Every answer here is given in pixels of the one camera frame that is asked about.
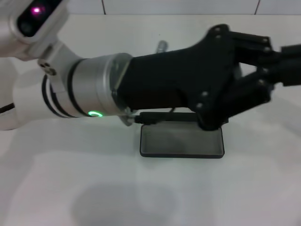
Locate black glasses case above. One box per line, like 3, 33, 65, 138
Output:
139, 112, 230, 160

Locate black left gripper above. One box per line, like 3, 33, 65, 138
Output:
116, 23, 238, 132

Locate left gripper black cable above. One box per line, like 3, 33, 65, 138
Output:
135, 107, 177, 125

